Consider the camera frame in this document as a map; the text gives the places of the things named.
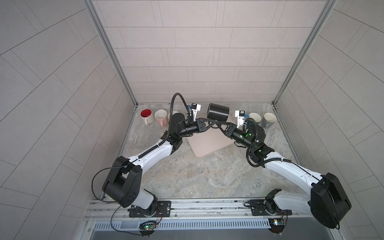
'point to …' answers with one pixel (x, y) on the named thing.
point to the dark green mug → (257, 117)
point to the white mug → (147, 116)
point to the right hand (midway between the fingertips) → (215, 126)
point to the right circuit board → (277, 225)
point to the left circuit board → (147, 228)
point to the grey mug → (268, 120)
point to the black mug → (218, 112)
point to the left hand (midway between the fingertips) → (218, 124)
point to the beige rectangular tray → (208, 141)
